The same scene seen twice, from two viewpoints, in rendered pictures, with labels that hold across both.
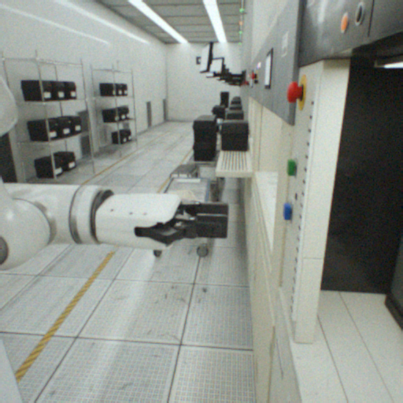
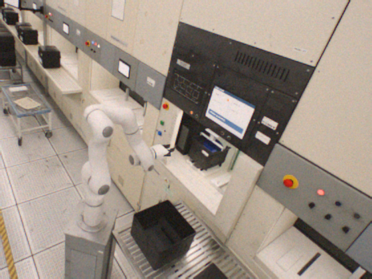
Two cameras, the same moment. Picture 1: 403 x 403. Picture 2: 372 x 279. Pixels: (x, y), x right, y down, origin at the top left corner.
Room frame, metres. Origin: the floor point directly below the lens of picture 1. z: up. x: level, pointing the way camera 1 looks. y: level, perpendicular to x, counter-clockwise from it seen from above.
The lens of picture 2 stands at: (-0.45, 1.16, 2.19)
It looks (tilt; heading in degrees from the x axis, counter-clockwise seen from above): 29 degrees down; 316
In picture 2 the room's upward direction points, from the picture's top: 10 degrees clockwise
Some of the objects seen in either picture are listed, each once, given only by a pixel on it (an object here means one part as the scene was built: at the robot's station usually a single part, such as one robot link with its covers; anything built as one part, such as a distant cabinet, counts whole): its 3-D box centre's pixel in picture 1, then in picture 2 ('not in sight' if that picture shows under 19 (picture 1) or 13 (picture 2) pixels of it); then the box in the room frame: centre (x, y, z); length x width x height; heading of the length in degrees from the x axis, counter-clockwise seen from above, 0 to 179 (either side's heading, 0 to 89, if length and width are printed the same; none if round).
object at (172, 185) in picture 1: (188, 212); (27, 111); (2.92, 0.14, 0.24); 0.97 x 0.52 x 0.48; 177
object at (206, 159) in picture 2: not in sight; (208, 148); (0.37, -0.46, 1.06); 0.24 x 0.20 x 0.32; 174
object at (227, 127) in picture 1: (234, 134); (49, 56); (3.16, -0.30, 0.93); 0.30 x 0.28 x 0.26; 171
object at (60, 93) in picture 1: (51, 90); not in sight; (4.83, 2.10, 1.31); 0.30 x 0.28 x 0.26; 179
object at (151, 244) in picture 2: not in sight; (161, 232); (0.12, 0.26, 0.85); 0.28 x 0.28 x 0.17; 83
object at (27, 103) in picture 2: (182, 194); (27, 102); (2.74, 0.18, 0.47); 0.31 x 0.23 x 0.02; 16
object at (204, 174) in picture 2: not in sight; (203, 164); (0.37, -0.46, 0.89); 0.22 x 0.21 x 0.04; 84
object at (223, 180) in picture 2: not in sight; (228, 186); (0.10, -0.43, 0.89); 0.22 x 0.21 x 0.04; 84
